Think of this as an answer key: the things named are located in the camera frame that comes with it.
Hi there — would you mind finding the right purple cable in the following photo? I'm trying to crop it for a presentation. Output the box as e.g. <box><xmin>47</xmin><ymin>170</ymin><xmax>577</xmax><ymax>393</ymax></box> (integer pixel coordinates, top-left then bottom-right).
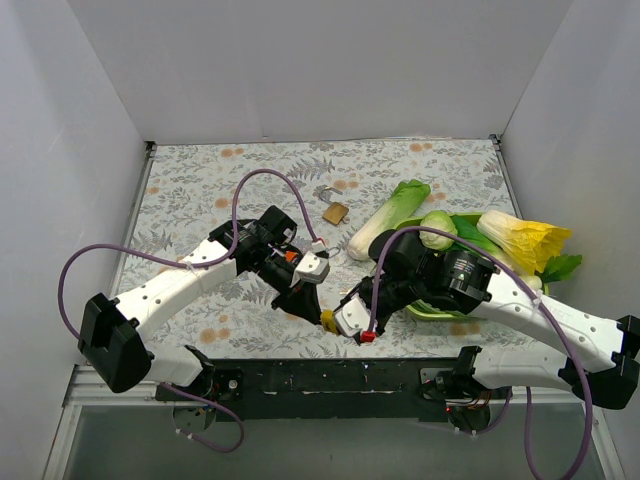
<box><xmin>372</xmin><ymin>225</ymin><xmax>594</xmax><ymax>480</ymax></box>

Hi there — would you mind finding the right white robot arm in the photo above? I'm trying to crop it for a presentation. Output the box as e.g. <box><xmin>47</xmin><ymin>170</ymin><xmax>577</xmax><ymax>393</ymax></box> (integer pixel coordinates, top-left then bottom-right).
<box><xmin>335</xmin><ymin>227</ymin><xmax>639</xmax><ymax>410</ymax></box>

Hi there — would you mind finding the large brass padlock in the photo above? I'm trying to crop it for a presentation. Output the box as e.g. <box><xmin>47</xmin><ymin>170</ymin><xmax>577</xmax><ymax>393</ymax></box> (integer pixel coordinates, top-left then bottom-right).
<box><xmin>318</xmin><ymin>187</ymin><xmax>349</xmax><ymax>226</ymax></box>

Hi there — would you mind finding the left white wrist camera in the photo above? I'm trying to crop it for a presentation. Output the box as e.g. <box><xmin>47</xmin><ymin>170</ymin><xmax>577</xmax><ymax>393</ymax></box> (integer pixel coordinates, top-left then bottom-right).
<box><xmin>292</xmin><ymin>251</ymin><xmax>330</xmax><ymax>285</ymax></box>

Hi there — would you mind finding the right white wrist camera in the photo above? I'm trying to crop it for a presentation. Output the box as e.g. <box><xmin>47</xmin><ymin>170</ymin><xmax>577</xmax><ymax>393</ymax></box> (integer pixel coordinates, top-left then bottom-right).
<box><xmin>334</xmin><ymin>296</ymin><xmax>377</xmax><ymax>343</ymax></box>

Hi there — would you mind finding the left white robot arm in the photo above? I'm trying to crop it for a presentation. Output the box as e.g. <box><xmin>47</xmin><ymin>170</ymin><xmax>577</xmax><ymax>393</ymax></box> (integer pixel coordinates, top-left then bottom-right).
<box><xmin>78</xmin><ymin>206</ymin><xmax>330</xmax><ymax>400</ymax></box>

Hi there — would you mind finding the green napa cabbage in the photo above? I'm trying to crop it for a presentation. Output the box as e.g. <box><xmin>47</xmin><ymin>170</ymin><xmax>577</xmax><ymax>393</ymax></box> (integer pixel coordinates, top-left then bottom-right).
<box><xmin>346</xmin><ymin>179</ymin><xmax>431</xmax><ymax>261</ymax></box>

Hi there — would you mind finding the round green cabbage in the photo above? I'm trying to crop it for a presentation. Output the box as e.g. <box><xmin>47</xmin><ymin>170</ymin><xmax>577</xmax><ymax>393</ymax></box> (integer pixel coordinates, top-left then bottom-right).
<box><xmin>419</xmin><ymin>210</ymin><xmax>458</xmax><ymax>251</ymax></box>

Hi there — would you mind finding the small brass padlock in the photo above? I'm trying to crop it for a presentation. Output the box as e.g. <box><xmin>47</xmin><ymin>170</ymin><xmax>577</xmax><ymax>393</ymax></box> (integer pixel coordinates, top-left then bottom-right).
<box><xmin>327</xmin><ymin>247</ymin><xmax>341</xmax><ymax>258</ymax></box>

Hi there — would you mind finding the white radish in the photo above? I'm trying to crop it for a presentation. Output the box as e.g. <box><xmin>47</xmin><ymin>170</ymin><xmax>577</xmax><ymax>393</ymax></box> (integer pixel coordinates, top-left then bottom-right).
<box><xmin>520</xmin><ymin>275</ymin><xmax>543</xmax><ymax>291</ymax></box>

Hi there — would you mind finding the yellow padlock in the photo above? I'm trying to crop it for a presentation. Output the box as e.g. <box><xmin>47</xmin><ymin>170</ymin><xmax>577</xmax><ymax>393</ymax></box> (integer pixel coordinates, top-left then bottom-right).
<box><xmin>320</xmin><ymin>310</ymin><xmax>340</xmax><ymax>335</ymax></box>

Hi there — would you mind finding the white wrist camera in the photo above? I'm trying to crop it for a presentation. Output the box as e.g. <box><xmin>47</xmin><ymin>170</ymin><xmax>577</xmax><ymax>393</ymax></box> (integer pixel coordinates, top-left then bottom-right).
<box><xmin>334</xmin><ymin>296</ymin><xmax>377</xmax><ymax>343</ymax></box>
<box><xmin>292</xmin><ymin>251</ymin><xmax>330</xmax><ymax>285</ymax></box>

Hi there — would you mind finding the aluminium frame rail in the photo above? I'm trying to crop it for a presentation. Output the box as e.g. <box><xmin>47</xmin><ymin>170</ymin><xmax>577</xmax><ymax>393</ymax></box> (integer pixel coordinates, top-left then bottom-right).
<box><xmin>42</xmin><ymin>362</ymin><xmax>626</xmax><ymax>480</ymax></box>

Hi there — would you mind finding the green vegetable tray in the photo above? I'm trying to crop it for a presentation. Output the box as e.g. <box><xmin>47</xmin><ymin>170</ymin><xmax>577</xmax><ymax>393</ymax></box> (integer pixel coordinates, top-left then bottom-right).
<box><xmin>399</xmin><ymin>212</ymin><xmax>551</xmax><ymax>321</ymax></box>

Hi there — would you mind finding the floral table mat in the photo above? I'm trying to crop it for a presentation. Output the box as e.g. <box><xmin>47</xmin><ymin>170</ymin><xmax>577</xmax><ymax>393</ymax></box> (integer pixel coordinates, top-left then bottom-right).
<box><xmin>130</xmin><ymin>138</ymin><xmax>535</xmax><ymax>359</ymax></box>

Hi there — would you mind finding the yellow napa cabbage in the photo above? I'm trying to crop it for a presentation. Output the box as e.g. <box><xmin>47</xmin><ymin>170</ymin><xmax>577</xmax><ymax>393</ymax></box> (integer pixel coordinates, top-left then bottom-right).
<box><xmin>476</xmin><ymin>210</ymin><xmax>572</xmax><ymax>275</ymax></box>

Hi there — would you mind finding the black base frame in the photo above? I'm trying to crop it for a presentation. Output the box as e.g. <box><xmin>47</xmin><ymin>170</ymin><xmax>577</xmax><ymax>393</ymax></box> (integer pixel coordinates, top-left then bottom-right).
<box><xmin>155</xmin><ymin>358</ymin><xmax>509</xmax><ymax>432</ymax></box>

